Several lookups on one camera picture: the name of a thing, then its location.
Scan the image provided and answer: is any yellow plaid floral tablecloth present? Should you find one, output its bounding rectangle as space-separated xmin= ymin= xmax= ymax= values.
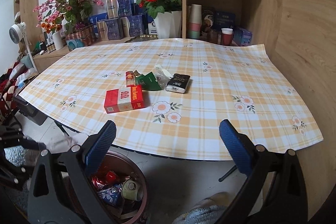
xmin=20 ymin=39 xmax=323 ymax=161

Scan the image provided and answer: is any dark red trash bin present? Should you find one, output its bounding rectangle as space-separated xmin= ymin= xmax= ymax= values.
xmin=65 ymin=150 xmax=150 ymax=224

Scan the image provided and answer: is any red Double Happiness cigarette pack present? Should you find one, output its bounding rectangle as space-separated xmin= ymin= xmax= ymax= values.
xmin=104 ymin=85 xmax=145 ymax=114

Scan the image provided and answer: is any grey fuzzy slipper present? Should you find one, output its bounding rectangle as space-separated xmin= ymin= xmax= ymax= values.
xmin=173 ymin=192 xmax=229 ymax=224

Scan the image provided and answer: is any white flower pot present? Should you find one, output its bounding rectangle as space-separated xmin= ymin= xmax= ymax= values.
xmin=154 ymin=11 xmax=182 ymax=39

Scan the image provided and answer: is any white desk fan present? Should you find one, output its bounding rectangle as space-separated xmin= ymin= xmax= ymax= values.
xmin=9 ymin=22 xmax=38 ymax=72

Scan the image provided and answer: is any black cigarette pack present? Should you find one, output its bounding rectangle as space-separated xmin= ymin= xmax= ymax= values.
xmin=165 ymin=73 xmax=190 ymax=94

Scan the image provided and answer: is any blue gold tea box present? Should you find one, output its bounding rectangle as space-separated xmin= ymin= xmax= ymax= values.
xmin=106 ymin=0 xmax=135 ymax=19
xmin=96 ymin=18 xmax=123 ymax=41
xmin=121 ymin=15 xmax=145 ymax=37

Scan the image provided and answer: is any clear plastic wrapper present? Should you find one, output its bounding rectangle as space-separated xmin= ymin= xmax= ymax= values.
xmin=153 ymin=65 xmax=173 ymax=90

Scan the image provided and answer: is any red lighter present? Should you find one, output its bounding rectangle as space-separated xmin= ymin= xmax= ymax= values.
xmin=125 ymin=71 xmax=135 ymax=87

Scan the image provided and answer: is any small blue box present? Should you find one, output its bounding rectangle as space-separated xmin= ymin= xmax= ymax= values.
xmin=233 ymin=27 xmax=253 ymax=47

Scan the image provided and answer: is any woven flower basket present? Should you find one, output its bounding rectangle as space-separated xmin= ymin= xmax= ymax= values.
xmin=66 ymin=24 xmax=96 ymax=51

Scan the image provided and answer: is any black folding table frame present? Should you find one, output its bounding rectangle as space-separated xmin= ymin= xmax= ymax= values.
xmin=218 ymin=165 xmax=237 ymax=182

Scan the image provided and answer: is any stack of pastel paper cups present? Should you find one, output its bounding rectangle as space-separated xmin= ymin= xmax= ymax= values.
xmin=187 ymin=4 xmax=202 ymax=39

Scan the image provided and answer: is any red paper cup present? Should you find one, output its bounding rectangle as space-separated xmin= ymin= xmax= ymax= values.
xmin=221 ymin=28 xmax=234 ymax=46

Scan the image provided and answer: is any green and gold wrapper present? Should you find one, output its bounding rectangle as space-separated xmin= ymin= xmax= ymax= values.
xmin=133 ymin=71 xmax=162 ymax=91

